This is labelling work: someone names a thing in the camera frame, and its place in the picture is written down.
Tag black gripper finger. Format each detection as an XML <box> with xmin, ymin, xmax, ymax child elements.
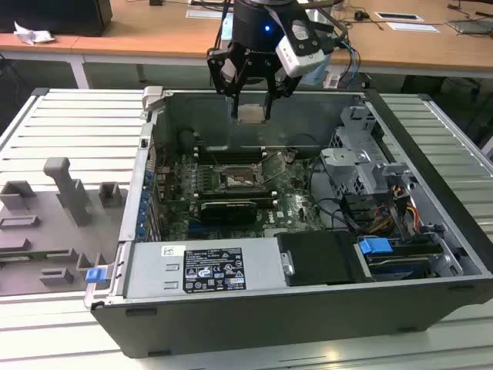
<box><xmin>206</xmin><ymin>46</ymin><xmax>250</xmax><ymax>119</ymax></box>
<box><xmin>263</xmin><ymin>53</ymin><xmax>304</xmax><ymax>121</ymax></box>

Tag silver CPU chip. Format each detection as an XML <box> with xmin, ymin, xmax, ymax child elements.
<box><xmin>237</xmin><ymin>103</ymin><xmax>267</xmax><ymax>123</ymax></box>

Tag metal socket cover frame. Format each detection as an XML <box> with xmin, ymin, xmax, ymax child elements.
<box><xmin>257</xmin><ymin>152</ymin><xmax>289</xmax><ymax>185</ymax></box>

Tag black RAM slot bank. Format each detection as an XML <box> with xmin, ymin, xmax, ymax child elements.
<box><xmin>194</xmin><ymin>145</ymin><xmax>269</xmax><ymax>165</ymax></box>
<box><xmin>194</xmin><ymin>187</ymin><xmax>278</xmax><ymax>205</ymax></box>

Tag CPU socket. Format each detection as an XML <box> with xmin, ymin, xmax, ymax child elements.
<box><xmin>216</xmin><ymin>163</ymin><xmax>267</xmax><ymax>193</ymax></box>

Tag pale blue teach pendant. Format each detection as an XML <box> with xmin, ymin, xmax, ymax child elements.
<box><xmin>300</xmin><ymin>53</ymin><xmax>333</xmax><ymax>88</ymax></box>

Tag wooden office desk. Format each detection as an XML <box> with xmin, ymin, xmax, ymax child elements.
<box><xmin>0</xmin><ymin>32</ymin><xmax>84</xmax><ymax>89</ymax></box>
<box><xmin>71</xmin><ymin>0</ymin><xmax>493</xmax><ymax>80</ymax></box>

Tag silver metal drive cage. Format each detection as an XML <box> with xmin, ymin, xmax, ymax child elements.
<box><xmin>319</xmin><ymin>106</ymin><xmax>415</xmax><ymax>201</ymax></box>

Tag green motherboard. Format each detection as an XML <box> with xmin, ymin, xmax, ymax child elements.
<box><xmin>153</xmin><ymin>146</ymin><xmax>320</xmax><ymax>240</ymax></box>

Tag black graphics card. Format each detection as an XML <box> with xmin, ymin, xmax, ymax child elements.
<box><xmin>200</xmin><ymin>199</ymin><xmax>258</xmax><ymax>225</ymax></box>

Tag white paper sheet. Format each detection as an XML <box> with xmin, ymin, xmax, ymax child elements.
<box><xmin>386</xmin><ymin>22</ymin><xmax>443</xmax><ymax>34</ymax></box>

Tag black computer box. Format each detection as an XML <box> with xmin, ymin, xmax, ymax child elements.
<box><xmin>0</xmin><ymin>0</ymin><xmax>113</xmax><ymax>38</ymax></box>

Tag black plastic air shroud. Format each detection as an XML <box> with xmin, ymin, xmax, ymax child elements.
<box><xmin>277</xmin><ymin>230</ymin><xmax>365</xmax><ymax>287</ymax></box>

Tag hard disk in blue carrier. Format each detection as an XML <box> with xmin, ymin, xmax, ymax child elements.
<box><xmin>357</xmin><ymin>237</ymin><xmax>444</xmax><ymax>281</ymax></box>

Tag crumpled white paper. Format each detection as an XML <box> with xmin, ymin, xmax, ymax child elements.
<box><xmin>13</xmin><ymin>21</ymin><xmax>55</xmax><ymax>46</ymax></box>

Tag clear flat desk tray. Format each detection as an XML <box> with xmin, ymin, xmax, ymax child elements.
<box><xmin>446</xmin><ymin>17</ymin><xmax>493</xmax><ymax>38</ymax></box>

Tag silver power supply unit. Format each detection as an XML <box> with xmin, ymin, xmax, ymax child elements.
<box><xmin>125</xmin><ymin>237</ymin><xmax>288</xmax><ymax>300</ymax></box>

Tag blue case latch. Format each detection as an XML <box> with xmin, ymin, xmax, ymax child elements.
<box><xmin>85</xmin><ymin>267</ymin><xmax>107</xmax><ymax>285</ymax></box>

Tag grey parts rack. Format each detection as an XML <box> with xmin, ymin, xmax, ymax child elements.
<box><xmin>0</xmin><ymin>156</ymin><xmax>130</xmax><ymax>298</ymax></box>

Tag open black PC case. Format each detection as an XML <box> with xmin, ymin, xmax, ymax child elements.
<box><xmin>82</xmin><ymin>85</ymin><xmax>493</xmax><ymax>358</ymax></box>

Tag green RAM stick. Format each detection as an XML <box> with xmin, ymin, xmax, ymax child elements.
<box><xmin>0</xmin><ymin>251</ymin><xmax>53</xmax><ymax>260</ymax></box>

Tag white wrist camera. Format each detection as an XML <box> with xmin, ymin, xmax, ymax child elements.
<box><xmin>275</xmin><ymin>18</ymin><xmax>327</xmax><ymax>78</ymax></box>

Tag blue cable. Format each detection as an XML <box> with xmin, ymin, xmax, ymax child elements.
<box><xmin>339</xmin><ymin>37</ymin><xmax>361</xmax><ymax>84</ymax></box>

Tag black internal cable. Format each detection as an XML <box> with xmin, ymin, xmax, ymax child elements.
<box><xmin>314</xmin><ymin>197</ymin><xmax>363</xmax><ymax>232</ymax></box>

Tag orange yellow wire bundle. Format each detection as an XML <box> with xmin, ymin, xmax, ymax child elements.
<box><xmin>369</xmin><ymin>184</ymin><xmax>419</xmax><ymax>236</ymax></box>

